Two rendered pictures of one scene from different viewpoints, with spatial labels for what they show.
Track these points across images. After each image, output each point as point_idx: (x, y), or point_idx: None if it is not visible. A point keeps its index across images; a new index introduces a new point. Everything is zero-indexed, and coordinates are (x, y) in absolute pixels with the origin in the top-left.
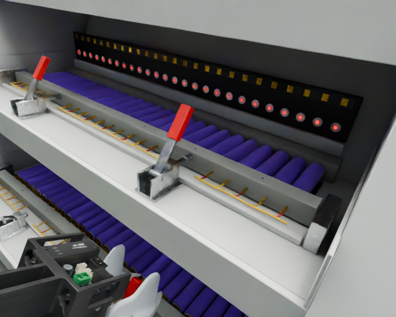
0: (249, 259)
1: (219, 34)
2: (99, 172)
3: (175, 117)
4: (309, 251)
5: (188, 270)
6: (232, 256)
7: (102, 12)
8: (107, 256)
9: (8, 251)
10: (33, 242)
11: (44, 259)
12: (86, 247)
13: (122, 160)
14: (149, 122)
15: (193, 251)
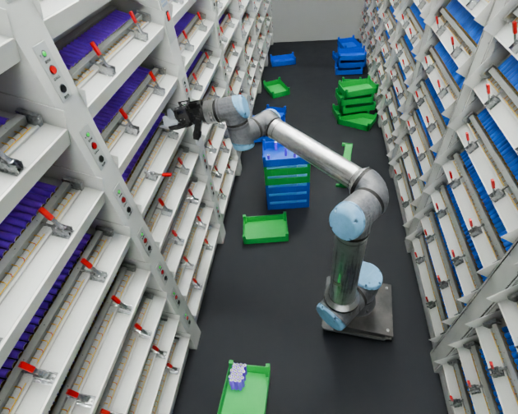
0: (172, 81)
1: (151, 51)
2: (159, 103)
3: (152, 75)
4: (165, 75)
5: (170, 97)
6: (173, 83)
7: (135, 69)
8: (168, 117)
9: (160, 172)
10: (184, 108)
11: (187, 104)
12: (177, 108)
13: (150, 101)
14: (129, 94)
15: (171, 90)
